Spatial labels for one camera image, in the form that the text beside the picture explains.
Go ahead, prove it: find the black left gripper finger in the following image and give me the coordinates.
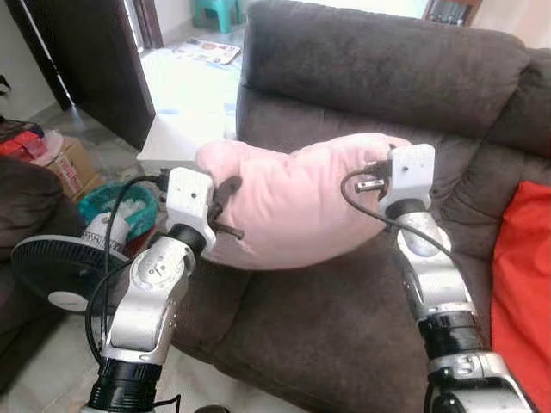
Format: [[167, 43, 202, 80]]
[[209, 175, 245, 219]]

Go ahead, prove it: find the pink cat-face pillow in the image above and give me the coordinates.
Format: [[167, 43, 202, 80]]
[[195, 132, 412, 271]]

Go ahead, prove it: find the grey-brown fabric sofa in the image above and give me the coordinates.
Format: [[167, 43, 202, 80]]
[[172, 0, 551, 413]]

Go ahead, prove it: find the colourful floor mat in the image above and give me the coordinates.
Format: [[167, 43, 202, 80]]
[[170, 38, 242, 66]]

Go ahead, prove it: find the black floor fan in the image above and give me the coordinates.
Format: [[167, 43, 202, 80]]
[[10, 211, 134, 312]]

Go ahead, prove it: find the red pillow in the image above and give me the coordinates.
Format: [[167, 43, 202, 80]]
[[489, 179, 551, 413]]

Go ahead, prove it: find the white table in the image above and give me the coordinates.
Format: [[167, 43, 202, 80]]
[[136, 112, 240, 177]]

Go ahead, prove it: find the teal plastic basket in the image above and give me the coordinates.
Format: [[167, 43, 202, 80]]
[[77, 181, 161, 255]]

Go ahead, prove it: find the cardboard box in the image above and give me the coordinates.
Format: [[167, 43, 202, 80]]
[[39, 133, 102, 200]]

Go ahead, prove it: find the teal plastic stool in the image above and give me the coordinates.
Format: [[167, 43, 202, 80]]
[[191, 0, 245, 34]]

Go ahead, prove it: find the dark wooden door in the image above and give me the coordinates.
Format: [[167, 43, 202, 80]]
[[22, 0, 158, 151]]

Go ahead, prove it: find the dark brown armchair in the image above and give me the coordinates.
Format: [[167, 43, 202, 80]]
[[0, 157, 87, 392]]

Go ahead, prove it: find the pink red plastic bag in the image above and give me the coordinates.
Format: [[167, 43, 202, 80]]
[[0, 120, 46, 163]]

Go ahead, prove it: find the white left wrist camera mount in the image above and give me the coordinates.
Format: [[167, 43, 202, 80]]
[[164, 167, 217, 252]]

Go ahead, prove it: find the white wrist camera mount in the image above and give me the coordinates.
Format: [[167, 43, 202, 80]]
[[164, 167, 217, 252], [379, 144, 436, 218]]

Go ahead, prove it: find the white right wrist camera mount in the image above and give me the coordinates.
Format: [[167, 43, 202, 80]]
[[379, 144, 436, 218]]

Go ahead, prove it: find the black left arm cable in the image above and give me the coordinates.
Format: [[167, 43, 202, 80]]
[[84, 175, 173, 367]]

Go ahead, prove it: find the brown door frame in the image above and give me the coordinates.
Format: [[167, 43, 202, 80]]
[[129, 0, 166, 50]]

